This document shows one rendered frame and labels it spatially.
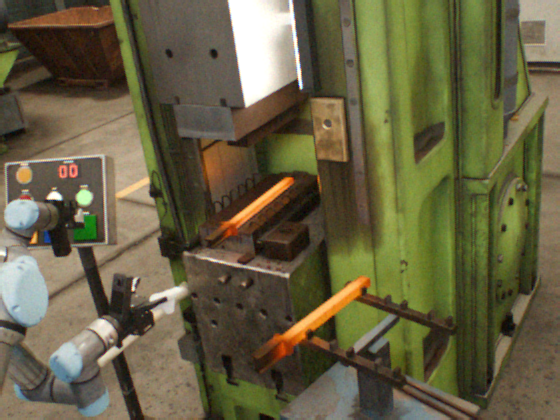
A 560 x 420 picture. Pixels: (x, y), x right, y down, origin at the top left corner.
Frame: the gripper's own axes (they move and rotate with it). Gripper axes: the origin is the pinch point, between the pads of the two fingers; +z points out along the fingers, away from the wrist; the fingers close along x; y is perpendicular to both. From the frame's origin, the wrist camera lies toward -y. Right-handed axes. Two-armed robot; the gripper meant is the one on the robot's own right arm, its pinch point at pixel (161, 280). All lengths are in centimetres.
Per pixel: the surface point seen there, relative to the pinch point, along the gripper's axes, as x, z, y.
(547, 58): -14, 558, 86
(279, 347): 38.2, -5.5, 6.2
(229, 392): -8, 25, 61
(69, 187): -51, 19, -12
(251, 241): 7.0, 30.7, 3.6
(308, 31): 27, 41, -53
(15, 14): -769, 542, 18
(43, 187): -59, 15, -12
